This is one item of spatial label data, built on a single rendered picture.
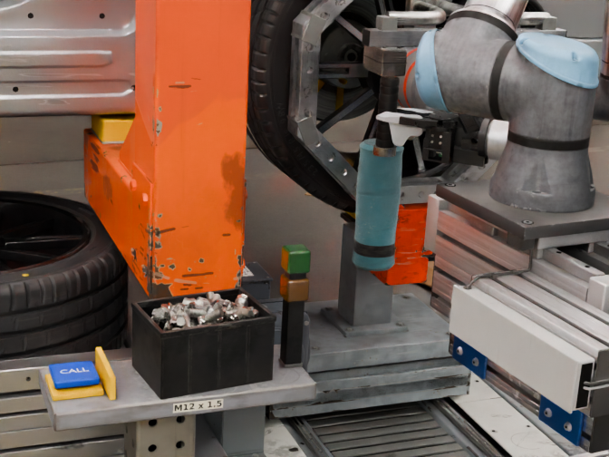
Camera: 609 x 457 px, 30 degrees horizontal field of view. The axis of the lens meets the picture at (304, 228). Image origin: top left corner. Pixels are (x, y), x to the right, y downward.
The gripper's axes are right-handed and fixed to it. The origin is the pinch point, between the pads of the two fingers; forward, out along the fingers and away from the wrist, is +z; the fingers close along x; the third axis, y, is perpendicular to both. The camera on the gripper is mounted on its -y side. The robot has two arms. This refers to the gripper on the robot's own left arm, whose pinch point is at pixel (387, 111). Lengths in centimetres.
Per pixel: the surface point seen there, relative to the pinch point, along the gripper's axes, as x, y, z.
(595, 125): 411, 84, 28
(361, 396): 22, 71, 9
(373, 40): -1.1, -13.2, 3.2
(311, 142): 9.4, 10.6, 19.2
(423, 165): 39.2, 19.7, 4.4
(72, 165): 186, 83, 204
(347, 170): 15.6, 17.0, 13.3
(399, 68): -0.4, -8.5, -1.8
